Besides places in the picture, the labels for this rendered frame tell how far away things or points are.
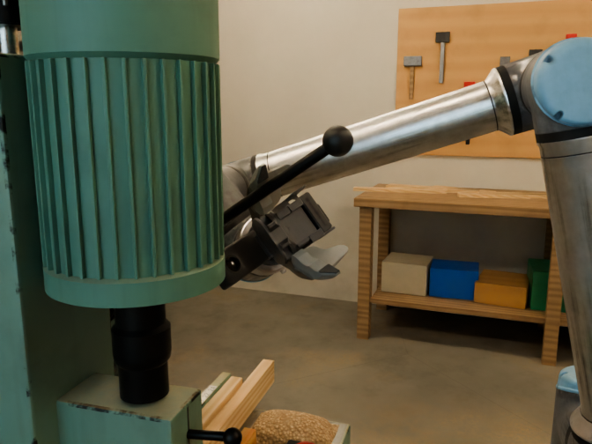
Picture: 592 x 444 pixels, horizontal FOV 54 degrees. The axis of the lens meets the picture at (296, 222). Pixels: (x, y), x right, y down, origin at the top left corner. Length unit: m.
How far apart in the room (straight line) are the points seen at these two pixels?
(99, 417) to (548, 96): 0.67
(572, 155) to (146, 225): 0.59
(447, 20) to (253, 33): 1.30
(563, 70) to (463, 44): 2.97
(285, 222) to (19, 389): 0.35
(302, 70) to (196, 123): 3.53
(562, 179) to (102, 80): 0.63
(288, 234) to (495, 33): 3.16
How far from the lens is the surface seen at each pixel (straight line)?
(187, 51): 0.52
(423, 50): 3.83
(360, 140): 1.00
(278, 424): 0.88
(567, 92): 0.85
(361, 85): 3.92
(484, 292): 3.49
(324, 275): 0.67
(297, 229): 0.75
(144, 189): 0.51
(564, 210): 0.90
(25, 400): 0.66
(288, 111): 4.07
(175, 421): 0.62
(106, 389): 0.69
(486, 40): 3.80
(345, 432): 0.91
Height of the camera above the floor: 1.38
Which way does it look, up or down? 12 degrees down
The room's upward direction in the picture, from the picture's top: straight up
